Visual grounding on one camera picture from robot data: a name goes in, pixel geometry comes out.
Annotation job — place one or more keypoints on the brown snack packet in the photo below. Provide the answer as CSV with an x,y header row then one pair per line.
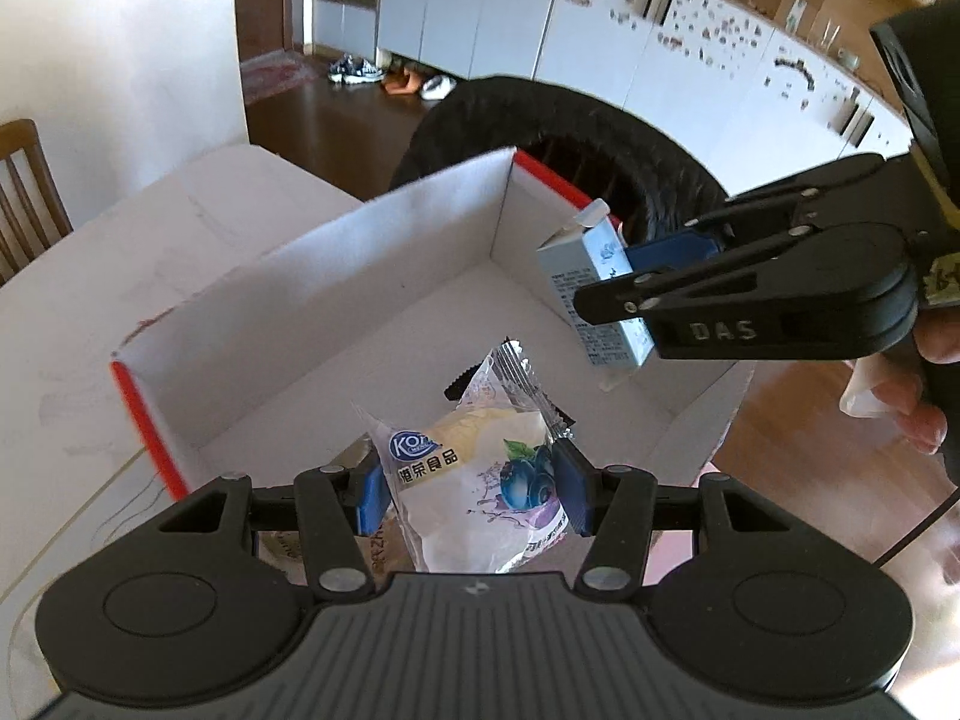
x,y
274,549

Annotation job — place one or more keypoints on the long speckled white sideboard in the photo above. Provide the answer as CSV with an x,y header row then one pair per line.
x,y
600,30

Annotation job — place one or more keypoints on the small cardboard box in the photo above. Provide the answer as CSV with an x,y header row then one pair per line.
x,y
799,7

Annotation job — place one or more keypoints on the pale printed desk mat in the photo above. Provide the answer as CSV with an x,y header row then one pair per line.
x,y
45,562

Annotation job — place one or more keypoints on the red and white cardboard box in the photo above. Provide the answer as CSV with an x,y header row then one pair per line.
x,y
337,300

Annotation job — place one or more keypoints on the orange slipper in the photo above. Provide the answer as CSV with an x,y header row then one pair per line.
x,y
403,81

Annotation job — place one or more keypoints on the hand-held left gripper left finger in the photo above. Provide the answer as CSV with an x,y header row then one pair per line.
x,y
371,499

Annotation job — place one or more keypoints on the white shoe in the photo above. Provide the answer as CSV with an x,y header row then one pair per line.
x,y
436,87

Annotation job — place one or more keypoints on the tall white cabinets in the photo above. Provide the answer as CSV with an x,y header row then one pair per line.
x,y
450,0

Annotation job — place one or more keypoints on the clear drinking glass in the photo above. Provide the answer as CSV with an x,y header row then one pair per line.
x,y
825,34

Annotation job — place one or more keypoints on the person's right hand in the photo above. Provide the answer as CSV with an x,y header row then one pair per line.
x,y
919,409

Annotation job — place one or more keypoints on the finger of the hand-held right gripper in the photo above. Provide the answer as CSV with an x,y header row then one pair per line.
x,y
675,296
667,253

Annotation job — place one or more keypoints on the white marble desktop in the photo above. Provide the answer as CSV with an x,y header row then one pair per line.
x,y
112,277

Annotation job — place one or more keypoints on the small pale blue carton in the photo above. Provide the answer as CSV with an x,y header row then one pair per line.
x,y
577,262

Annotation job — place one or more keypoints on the low white cabinet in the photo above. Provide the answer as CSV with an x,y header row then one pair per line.
x,y
352,26

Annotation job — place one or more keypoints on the wooden slat chair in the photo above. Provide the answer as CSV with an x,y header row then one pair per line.
x,y
19,136

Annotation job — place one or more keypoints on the blueberry bread snack packet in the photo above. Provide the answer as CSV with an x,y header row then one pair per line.
x,y
465,487

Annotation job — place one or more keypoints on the reddish floor rug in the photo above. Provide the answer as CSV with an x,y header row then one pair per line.
x,y
277,75

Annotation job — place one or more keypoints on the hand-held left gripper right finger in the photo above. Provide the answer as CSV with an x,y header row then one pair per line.
x,y
574,487

